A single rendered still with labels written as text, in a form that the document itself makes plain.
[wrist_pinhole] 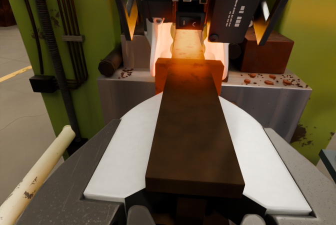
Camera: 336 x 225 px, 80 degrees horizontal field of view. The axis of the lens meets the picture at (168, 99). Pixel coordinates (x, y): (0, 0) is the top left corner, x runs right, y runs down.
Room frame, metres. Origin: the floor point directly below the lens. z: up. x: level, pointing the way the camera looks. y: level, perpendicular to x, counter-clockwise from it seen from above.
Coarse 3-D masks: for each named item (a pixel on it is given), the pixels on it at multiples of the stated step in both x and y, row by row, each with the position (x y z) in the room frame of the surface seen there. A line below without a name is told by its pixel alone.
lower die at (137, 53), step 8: (136, 32) 0.41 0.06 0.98; (200, 32) 0.38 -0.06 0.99; (128, 40) 0.39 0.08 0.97; (136, 40) 0.39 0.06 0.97; (144, 40) 0.39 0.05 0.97; (200, 40) 0.38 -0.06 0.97; (128, 48) 0.39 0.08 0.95; (136, 48) 0.39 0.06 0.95; (144, 48) 0.39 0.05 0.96; (128, 56) 0.39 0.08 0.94; (136, 56) 0.39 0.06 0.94; (144, 56) 0.39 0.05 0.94; (128, 64) 0.39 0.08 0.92; (136, 64) 0.39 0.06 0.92; (144, 64) 0.39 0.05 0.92
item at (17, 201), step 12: (60, 132) 0.51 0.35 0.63; (72, 132) 0.51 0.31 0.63; (60, 144) 0.45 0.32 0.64; (48, 156) 0.40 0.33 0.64; (60, 156) 0.43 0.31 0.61; (36, 168) 0.36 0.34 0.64; (48, 168) 0.37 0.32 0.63; (24, 180) 0.32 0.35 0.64; (36, 180) 0.33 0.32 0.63; (12, 192) 0.29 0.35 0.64; (24, 192) 0.29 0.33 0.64; (12, 204) 0.26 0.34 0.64; (24, 204) 0.27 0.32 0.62; (0, 216) 0.23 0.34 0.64; (12, 216) 0.24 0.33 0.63
